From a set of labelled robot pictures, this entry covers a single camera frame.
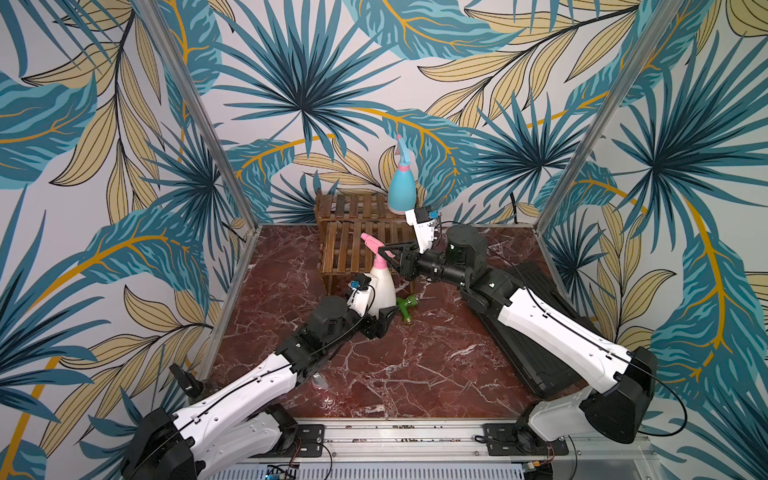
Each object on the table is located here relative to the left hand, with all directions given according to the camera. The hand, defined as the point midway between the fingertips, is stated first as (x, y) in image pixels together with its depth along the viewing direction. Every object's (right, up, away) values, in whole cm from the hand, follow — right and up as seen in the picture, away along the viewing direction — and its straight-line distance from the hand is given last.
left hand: (385, 305), depth 74 cm
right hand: (-5, +9, -13) cm, 17 cm away
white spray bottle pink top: (0, +4, -6) cm, 8 cm away
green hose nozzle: (+6, -3, +22) cm, 23 cm away
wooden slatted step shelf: (-12, +22, +11) cm, 28 cm away
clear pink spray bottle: (-15, -16, -7) cm, 23 cm away
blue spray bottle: (+5, +30, +6) cm, 31 cm away
